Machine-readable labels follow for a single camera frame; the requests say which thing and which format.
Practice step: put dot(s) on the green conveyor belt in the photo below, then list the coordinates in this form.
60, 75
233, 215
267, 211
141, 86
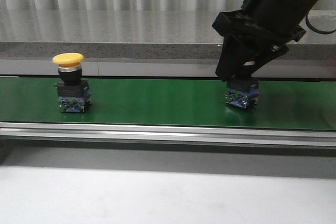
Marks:
192, 102

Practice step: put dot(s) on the aluminium conveyor frame rail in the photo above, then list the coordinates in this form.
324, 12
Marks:
147, 134

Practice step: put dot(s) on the yellow mushroom push button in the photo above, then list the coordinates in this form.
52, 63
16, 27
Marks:
73, 91
242, 88

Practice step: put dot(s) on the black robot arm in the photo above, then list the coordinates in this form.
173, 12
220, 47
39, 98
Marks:
258, 32

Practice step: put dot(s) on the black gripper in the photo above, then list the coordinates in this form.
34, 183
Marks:
271, 21

